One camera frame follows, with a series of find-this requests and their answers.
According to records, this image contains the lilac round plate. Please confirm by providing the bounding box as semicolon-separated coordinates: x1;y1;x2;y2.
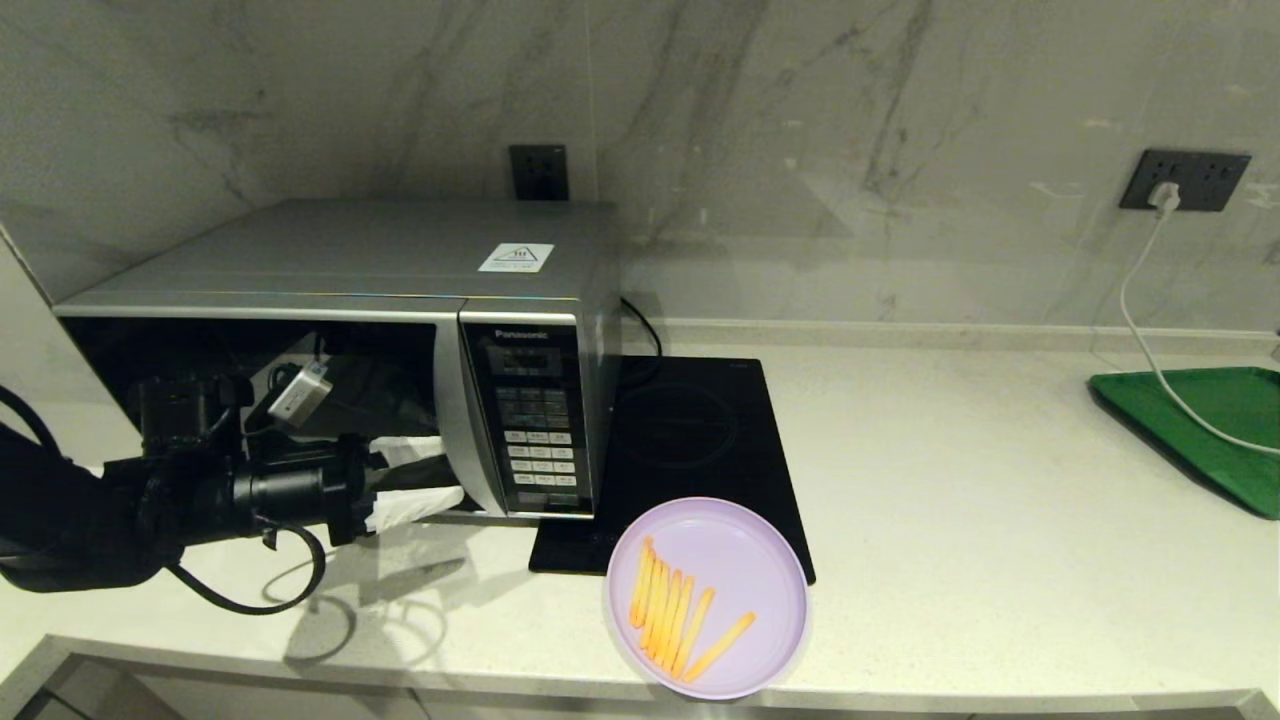
605;497;810;701

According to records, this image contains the black microwave control panel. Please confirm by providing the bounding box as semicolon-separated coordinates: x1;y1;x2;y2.
460;312;593;519

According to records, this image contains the silver Panasonic microwave oven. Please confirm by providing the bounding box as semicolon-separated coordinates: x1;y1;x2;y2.
52;198;626;521

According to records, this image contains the white warning sticker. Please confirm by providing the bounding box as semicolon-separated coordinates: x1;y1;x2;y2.
478;243;555;274

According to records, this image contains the orange french fry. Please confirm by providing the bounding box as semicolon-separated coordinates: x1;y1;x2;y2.
683;612;758;684
640;555;664;643
648;565;674;656
655;570;686;666
670;588;717;678
629;537;654;630
662;575;697;673

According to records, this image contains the black induction cooktop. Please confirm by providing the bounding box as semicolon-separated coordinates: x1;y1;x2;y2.
528;357;817;587

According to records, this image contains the green plastic tray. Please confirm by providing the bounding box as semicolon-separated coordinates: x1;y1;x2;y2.
1088;367;1280;521

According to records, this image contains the small black wall socket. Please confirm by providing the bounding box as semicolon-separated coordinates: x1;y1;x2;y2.
509;145;570;202

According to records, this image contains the white power cable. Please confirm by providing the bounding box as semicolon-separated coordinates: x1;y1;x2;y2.
1118;205;1280;457

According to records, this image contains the wide black wall socket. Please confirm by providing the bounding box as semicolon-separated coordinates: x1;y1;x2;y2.
1119;149;1252;213

